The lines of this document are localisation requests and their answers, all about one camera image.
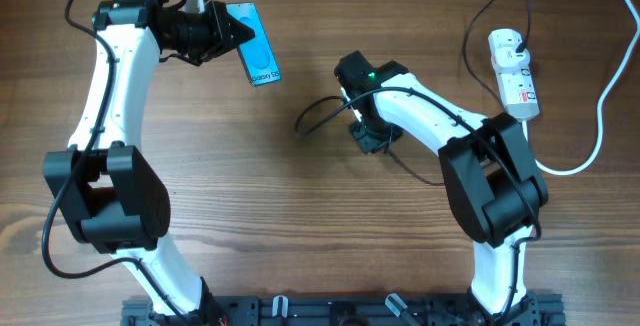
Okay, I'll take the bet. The teal screen Galaxy smartphone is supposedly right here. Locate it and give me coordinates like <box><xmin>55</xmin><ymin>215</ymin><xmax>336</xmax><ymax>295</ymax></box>
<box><xmin>227</xmin><ymin>2</ymin><xmax>281</xmax><ymax>87</ymax></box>

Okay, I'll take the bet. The white power strip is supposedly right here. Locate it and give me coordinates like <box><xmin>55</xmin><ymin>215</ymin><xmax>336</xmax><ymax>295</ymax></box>
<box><xmin>488</xmin><ymin>28</ymin><xmax>540</xmax><ymax>122</ymax></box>

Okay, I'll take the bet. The black USB charging cable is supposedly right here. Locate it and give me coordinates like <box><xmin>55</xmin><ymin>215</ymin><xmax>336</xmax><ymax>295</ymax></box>
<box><xmin>387</xmin><ymin>0</ymin><xmax>533</xmax><ymax>187</ymax></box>

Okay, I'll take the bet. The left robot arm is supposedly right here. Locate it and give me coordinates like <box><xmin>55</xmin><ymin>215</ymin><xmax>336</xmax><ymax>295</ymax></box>
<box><xmin>43</xmin><ymin>0</ymin><xmax>255</xmax><ymax>325</ymax></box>

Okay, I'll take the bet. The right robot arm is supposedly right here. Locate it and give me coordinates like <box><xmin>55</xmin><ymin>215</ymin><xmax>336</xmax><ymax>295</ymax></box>
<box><xmin>334</xmin><ymin>51</ymin><xmax>548</xmax><ymax>325</ymax></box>

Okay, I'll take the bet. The white USB charger plug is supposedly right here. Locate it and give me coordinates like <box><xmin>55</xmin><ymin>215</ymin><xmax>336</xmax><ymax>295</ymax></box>
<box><xmin>491</xmin><ymin>46</ymin><xmax>530</xmax><ymax>73</ymax></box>

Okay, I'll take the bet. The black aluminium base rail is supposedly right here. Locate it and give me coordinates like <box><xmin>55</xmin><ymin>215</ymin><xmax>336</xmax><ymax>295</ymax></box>
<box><xmin>121</xmin><ymin>293</ymin><xmax>566</xmax><ymax>326</ymax></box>

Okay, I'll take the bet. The white power strip cord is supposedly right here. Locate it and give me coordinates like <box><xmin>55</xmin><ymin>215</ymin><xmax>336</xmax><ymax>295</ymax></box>
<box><xmin>521</xmin><ymin>0</ymin><xmax>640</xmax><ymax>177</ymax></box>

